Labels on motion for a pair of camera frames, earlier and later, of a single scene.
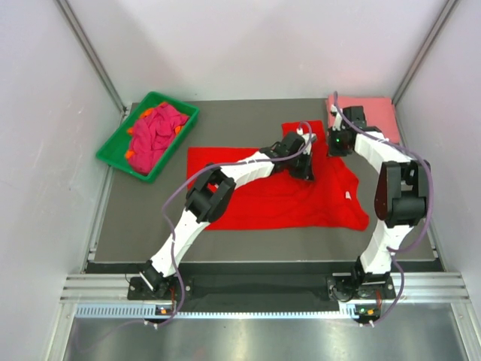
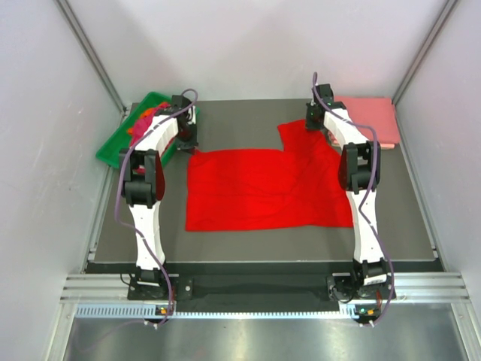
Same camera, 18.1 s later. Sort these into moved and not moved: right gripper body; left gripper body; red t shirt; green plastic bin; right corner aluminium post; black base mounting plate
Moved: right gripper body; left gripper body
Not moved: green plastic bin; black base mounting plate; right corner aluminium post; red t shirt
